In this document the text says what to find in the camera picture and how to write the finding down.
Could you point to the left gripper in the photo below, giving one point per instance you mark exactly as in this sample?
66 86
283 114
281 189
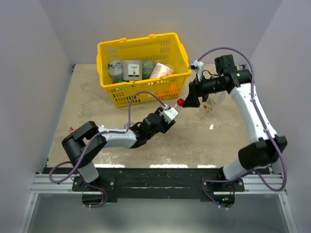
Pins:
166 125

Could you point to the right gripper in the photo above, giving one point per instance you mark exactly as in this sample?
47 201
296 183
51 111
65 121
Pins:
196 89

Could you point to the red bottle cap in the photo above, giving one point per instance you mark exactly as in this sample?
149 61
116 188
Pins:
180 102

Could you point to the red label water bottle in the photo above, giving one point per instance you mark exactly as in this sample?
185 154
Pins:
178 109

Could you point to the large clear square bottle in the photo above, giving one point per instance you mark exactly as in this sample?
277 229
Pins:
213 102

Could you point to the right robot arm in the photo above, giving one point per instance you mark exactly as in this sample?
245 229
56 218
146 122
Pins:
265 144

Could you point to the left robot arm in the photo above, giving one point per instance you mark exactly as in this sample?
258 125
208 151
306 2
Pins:
86 142

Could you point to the blue label water bottle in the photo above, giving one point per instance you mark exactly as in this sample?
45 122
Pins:
128 125

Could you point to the orange item in basket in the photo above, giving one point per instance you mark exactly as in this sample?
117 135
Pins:
172 92

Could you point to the pink printed package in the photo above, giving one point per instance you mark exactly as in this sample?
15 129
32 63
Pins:
161 70

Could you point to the green round vegetable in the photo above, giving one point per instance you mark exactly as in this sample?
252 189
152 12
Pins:
147 68

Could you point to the yellow plastic basket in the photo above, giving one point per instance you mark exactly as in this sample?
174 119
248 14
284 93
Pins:
165 48

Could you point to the grey box with label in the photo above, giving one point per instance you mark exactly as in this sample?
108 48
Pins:
132 70

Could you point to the grey crumpled can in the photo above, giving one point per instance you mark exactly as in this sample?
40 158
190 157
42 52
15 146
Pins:
115 70

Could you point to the pink snack packet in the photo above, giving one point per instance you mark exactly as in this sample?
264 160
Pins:
71 129

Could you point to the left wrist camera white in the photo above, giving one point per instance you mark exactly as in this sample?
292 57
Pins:
169 115

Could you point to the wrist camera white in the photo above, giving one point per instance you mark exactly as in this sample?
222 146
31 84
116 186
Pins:
198 67
169 115

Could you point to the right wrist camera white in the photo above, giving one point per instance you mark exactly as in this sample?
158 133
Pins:
198 67

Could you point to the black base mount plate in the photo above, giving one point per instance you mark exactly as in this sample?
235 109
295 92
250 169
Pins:
168 183

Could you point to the aluminium frame rail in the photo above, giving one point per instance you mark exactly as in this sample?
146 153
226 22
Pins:
196 141

